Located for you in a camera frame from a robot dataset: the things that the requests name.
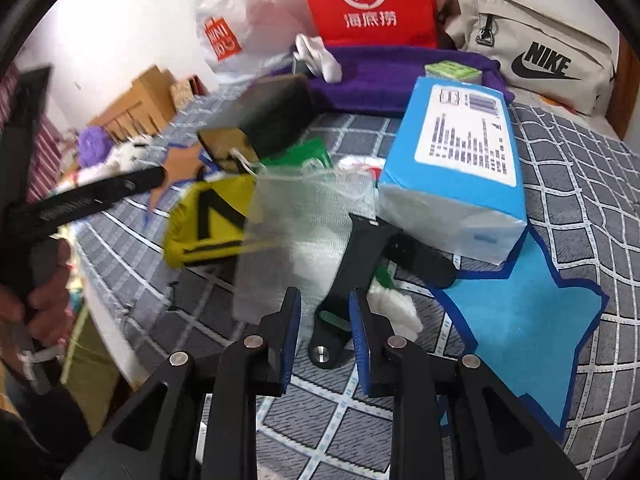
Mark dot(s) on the woven pattern box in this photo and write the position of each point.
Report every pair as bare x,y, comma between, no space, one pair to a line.
189,91

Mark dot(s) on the person's left hand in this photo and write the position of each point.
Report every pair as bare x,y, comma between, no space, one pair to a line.
47,300

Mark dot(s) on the black gold box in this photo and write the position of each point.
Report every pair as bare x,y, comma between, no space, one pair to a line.
270,110

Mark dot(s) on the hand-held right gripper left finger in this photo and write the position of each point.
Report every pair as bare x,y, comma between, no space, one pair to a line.
292,330

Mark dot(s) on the white red plastic wrapper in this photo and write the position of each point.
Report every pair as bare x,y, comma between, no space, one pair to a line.
360,164

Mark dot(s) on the purple yarn ball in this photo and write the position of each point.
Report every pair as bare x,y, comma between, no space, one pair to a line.
95,142

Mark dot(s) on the blue tissue pack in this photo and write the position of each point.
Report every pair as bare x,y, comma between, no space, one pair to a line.
450,200

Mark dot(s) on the blue felt star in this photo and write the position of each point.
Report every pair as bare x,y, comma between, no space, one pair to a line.
520,310

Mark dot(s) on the yellow black cloth pouch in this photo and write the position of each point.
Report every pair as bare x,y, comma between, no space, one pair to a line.
200,220

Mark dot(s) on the beige waist bag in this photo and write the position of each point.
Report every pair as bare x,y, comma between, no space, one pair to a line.
525,30

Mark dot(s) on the white mesh pouch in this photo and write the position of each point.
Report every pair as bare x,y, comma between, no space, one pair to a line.
290,210

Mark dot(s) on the cardboard box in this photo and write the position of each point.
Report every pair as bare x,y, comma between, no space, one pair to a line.
140,95

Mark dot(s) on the white sock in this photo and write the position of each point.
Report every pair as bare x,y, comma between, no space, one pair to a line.
320,57

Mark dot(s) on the white cotton wad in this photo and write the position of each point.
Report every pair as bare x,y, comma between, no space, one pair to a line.
395,310

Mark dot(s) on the white plastic bag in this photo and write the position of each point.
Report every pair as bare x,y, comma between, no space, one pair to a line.
235,10

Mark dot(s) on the olive green cloth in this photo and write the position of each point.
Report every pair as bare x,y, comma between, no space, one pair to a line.
90,360

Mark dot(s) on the purple cloth basket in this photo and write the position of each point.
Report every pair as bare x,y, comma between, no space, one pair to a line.
380,75

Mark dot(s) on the white fluffy cloth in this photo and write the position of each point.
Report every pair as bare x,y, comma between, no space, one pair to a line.
125,155

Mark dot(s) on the orange felt star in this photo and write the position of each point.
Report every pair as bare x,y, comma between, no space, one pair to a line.
180,162

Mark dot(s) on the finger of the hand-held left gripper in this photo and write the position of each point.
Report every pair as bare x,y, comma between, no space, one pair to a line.
90,200

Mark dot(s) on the red striped cloth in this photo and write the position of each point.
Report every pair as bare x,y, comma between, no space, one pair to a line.
45,150

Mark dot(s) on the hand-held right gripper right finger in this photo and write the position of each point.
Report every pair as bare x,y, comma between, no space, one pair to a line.
359,330

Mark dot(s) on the wooden headboard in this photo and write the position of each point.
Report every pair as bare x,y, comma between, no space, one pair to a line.
622,90

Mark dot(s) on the dark clothing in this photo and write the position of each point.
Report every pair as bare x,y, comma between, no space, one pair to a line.
45,435

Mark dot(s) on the green white small box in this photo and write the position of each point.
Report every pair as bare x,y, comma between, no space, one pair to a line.
452,71

